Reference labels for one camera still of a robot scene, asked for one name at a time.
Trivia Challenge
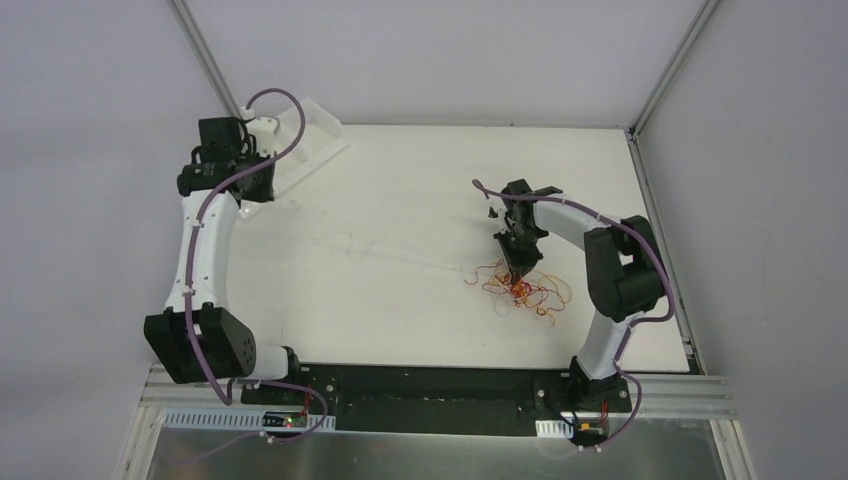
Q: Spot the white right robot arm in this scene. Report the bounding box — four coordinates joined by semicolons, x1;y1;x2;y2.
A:
489;179;670;411

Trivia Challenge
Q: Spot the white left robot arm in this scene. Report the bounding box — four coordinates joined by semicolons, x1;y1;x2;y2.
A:
144;117;305;405

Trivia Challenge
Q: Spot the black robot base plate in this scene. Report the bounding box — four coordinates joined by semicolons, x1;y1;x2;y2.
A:
241;363;633;437

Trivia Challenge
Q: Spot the red thin cable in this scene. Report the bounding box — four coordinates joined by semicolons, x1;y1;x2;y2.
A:
463;261;564;318

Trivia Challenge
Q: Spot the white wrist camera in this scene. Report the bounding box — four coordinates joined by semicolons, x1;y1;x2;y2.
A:
240;107;281;158
488;207;510;235

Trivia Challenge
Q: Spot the left controller board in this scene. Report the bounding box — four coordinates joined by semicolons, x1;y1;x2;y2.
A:
262;411;308;430

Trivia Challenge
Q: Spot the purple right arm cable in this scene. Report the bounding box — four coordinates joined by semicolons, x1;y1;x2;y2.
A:
471;178;677;458

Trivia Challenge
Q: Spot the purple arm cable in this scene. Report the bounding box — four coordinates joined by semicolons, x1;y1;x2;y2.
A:
471;178;677;458
158;87;330;462

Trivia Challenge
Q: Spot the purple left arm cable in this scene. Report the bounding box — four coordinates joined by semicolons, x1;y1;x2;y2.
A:
158;87;330;462

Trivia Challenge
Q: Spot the controller board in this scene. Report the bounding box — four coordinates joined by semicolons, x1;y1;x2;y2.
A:
571;422;608;445
262;411;308;430

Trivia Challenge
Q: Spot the orange thin cable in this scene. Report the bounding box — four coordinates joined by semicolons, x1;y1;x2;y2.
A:
480;259;572;329

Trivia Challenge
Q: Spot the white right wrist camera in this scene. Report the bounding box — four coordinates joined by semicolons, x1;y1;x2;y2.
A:
488;207;510;235

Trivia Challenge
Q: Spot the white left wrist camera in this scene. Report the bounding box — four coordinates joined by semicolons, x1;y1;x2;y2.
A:
240;107;281;158

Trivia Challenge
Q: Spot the right controller board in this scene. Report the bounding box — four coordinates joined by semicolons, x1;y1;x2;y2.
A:
571;422;608;445

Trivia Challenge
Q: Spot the aluminium frame rail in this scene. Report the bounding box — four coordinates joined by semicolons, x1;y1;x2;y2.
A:
117;364;756;479

